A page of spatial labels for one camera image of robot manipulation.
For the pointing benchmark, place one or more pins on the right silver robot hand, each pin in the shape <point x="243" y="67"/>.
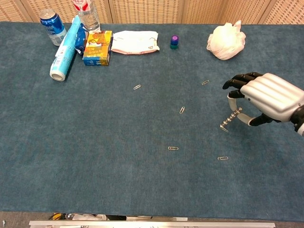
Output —
<point x="270" y="92"/>

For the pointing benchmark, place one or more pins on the metal corkscrew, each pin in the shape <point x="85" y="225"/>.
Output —
<point x="231" y="117"/>

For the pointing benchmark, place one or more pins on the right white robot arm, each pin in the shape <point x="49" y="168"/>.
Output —
<point x="301" y="131"/>

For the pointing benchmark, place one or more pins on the white mesh bath pouf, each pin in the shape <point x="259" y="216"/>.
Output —
<point x="225" y="41"/>

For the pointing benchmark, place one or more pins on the white wet wipes pack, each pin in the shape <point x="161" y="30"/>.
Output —
<point x="134" y="42"/>

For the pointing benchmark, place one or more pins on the woven wicker folding screen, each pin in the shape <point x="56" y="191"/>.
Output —
<point x="147" y="10"/>

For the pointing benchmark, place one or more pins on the teal felt table cover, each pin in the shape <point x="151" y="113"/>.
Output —
<point x="107" y="142"/>

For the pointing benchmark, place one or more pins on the yellow orange carton box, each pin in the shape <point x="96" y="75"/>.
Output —
<point x="97" y="48"/>

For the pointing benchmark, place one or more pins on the blue snack bag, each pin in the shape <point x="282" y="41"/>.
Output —
<point x="81" y="39"/>

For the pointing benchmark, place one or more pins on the clear plastic water bottle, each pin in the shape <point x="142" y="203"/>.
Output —
<point x="89" y="16"/>

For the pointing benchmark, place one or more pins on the light blue film roll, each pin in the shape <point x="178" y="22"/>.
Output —
<point x="65" y="52"/>

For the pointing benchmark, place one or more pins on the white plastic bag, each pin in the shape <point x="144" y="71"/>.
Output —
<point x="89" y="217"/>

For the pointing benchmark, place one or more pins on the blue soda can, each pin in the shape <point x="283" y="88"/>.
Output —
<point x="52" y="27"/>

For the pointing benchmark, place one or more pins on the aluminium profile rail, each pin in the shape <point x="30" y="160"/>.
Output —
<point x="152" y="224"/>

